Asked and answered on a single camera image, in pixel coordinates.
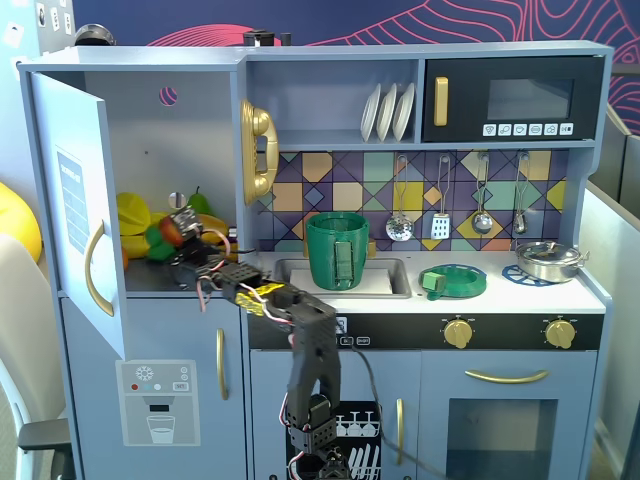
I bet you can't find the steel toy ladle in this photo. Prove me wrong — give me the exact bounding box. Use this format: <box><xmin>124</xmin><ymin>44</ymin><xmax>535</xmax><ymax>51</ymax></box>
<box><xmin>471</xmin><ymin>153</ymin><xmax>494</xmax><ymax>236</ymax></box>

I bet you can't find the yellow beanbag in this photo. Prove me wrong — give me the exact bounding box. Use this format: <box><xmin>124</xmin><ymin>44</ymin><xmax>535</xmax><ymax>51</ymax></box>
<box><xmin>0</xmin><ymin>181</ymin><xmax>44</xmax><ymax>264</ymax></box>

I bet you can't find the gold toy telephone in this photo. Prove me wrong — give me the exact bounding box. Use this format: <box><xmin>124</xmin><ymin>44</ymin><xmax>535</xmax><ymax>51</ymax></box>
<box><xmin>239</xmin><ymin>98</ymin><xmax>281</xmax><ymax>207</ymax></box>

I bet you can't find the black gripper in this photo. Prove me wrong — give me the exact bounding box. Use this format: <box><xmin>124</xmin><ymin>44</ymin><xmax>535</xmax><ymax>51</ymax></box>
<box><xmin>168</xmin><ymin>206</ymin><xmax>224</xmax><ymax>274</ymax></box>

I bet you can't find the green printed ring lid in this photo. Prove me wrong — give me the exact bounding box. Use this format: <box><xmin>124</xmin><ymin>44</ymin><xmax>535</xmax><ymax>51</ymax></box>
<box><xmin>418</xmin><ymin>263</ymin><xmax>488</xmax><ymax>303</ymax></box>

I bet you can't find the yellow toy lemon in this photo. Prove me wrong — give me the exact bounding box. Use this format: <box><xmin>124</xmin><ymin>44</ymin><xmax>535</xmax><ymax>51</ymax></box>
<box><xmin>121</xmin><ymin>233</ymin><xmax>151</xmax><ymax>260</ymax></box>

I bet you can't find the yellow ribbed toy fruit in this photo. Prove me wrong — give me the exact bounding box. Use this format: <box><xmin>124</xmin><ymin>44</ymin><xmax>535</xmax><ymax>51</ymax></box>
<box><xmin>116</xmin><ymin>192</ymin><xmax>153</xmax><ymax>238</ymax></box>

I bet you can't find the grey desk divider panel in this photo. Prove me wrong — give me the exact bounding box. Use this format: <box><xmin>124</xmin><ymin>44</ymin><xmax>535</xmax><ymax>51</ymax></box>
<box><xmin>582</xmin><ymin>179</ymin><xmax>640</xmax><ymax>480</ymax></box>

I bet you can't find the white toy plate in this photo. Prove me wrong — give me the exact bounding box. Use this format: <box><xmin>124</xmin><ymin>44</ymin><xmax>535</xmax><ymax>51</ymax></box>
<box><xmin>392</xmin><ymin>81</ymin><xmax>417</xmax><ymax>143</ymax></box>
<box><xmin>360</xmin><ymin>82</ymin><xmax>384</xmax><ymax>144</ymax></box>
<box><xmin>375</xmin><ymin>82</ymin><xmax>400</xmax><ymax>143</ymax></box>

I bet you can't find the grey toy sink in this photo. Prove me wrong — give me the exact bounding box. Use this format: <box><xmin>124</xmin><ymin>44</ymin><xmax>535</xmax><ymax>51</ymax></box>
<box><xmin>273</xmin><ymin>256</ymin><xmax>413</xmax><ymax>300</ymax></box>

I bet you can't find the black box device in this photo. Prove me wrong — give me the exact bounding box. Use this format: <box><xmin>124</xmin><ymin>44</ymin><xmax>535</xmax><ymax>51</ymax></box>
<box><xmin>242</xmin><ymin>30</ymin><xmax>277</xmax><ymax>49</ymax></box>

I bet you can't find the green toy pear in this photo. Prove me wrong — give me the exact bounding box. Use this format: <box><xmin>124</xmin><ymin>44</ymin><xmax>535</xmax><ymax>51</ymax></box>
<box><xmin>187</xmin><ymin>186</ymin><xmax>212</xmax><ymax>216</ymax></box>

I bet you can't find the gold stove knob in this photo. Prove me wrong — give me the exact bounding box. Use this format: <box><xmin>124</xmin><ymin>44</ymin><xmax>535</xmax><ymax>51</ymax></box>
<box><xmin>443</xmin><ymin>319</ymin><xmax>474</xmax><ymax>350</ymax></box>
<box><xmin>544</xmin><ymin>319</ymin><xmax>577</xmax><ymax>350</ymax></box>

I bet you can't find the green printed cup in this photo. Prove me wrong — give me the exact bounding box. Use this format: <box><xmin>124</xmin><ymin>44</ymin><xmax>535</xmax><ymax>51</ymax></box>
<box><xmin>305</xmin><ymin>211</ymin><xmax>372</xmax><ymax>293</ymax></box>

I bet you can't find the steel toy skimmer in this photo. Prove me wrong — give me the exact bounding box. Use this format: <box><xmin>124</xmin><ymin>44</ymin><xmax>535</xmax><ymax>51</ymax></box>
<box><xmin>384</xmin><ymin>154</ymin><xmax>416</xmax><ymax>243</ymax></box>

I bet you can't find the steel toy pot with lid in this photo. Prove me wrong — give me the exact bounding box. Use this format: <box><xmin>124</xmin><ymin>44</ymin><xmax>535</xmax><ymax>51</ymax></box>
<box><xmin>514</xmin><ymin>240</ymin><xmax>589</xmax><ymax>285</ymax></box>

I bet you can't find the white perforated toy spatula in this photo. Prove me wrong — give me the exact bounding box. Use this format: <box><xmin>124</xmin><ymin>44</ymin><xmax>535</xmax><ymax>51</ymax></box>
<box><xmin>430</xmin><ymin>154</ymin><xmax>452</xmax><ymax>241</ymax></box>

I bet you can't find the gold dishwasher handle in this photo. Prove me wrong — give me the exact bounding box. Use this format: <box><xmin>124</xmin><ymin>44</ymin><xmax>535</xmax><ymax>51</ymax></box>
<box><xmin>395</xmin><ymin>397</ymin><xmax>406</xmax><ymax>467</ymax></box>

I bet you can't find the steel toy spoon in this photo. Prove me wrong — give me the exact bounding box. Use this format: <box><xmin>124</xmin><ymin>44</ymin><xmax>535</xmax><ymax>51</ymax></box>
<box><xmin>512</xmin><ymin>151</ymin><xmax>532</xmax><ymax>236</ymax></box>

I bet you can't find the black round device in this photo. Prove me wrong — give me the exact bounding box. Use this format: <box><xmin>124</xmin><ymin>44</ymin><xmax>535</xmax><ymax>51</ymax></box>
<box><xmin>74</xmin><ymin>23</ymin><xmax>117</xmax><ymax>48</ymax></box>

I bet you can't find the gold oven handle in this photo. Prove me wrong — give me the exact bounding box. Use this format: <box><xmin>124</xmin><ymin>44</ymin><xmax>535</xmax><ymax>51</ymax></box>
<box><xmin>464</xmin><ymin>368</ymin><xmax>550</xmax><ymax>386</ymax></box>

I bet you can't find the yellow toy banana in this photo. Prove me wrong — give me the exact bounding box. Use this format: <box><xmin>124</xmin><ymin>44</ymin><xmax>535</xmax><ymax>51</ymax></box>
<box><xmin>197</xmin><ymin>213</ymin><xmax>232</xmax><ymax>247</ymax></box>

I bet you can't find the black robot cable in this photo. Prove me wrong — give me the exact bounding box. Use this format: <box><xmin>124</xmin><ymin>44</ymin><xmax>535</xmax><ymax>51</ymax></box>
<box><xmin>348</xmin><ymin>343</ymin><xmax>454</xmax><ymax>480</ymax></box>

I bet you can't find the gold microwave handle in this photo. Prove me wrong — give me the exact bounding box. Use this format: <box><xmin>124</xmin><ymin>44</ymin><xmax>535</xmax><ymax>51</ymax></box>
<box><xmin>432</xmin><ymin>76</ymin><xmax>450</xmax><ymax>128</ymax></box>

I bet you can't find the blue toy kitchen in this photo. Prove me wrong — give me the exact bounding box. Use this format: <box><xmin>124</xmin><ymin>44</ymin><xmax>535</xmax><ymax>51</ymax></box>
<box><xmin>17</xmin><ymin>39</ymin><xmax>616</xmax><ymax>480</ymax></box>

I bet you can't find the gold lower fridge handle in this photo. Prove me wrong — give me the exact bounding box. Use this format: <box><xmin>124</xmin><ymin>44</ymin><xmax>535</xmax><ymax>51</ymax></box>
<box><xmin>215</xmin><ymin>327</ymin><xmax>230</xmax><ymax>402</ymax></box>

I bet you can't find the black toy microwave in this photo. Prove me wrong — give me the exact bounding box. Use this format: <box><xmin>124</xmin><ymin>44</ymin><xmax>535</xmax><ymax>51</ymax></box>
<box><xmin>422</xmin><ymin>55</ymin><xmax>607</xmax><ymax>144</ymax></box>

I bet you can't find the blue shopping list cabinet door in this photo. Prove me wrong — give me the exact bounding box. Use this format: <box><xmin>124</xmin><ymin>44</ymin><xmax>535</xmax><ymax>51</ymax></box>
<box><xmin>29</xmin><ymin>69</ymin><xmax>129</xmax><ymax>361</ymax></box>

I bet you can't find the beige office chair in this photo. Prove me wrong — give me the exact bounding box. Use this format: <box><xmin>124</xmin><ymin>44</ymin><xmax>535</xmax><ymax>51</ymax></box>
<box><xmin>0</xmin><ymin>232</ymin><xmax>74</xmax><ymax>480</ymax></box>

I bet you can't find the gold cabinet door handle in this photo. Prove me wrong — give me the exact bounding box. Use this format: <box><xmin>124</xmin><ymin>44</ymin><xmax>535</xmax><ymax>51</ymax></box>
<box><xmin>83</xmin><ymin>219</ymin><xmax>116</xmax><ymax>318</ymax></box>

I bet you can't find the blue round trivet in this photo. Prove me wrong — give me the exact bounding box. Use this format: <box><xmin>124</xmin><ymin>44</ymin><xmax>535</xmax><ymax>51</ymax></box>
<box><xmin>501</xmin><ymin>263</ymin><xmax>552</xmax><ymax>288</ymax></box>

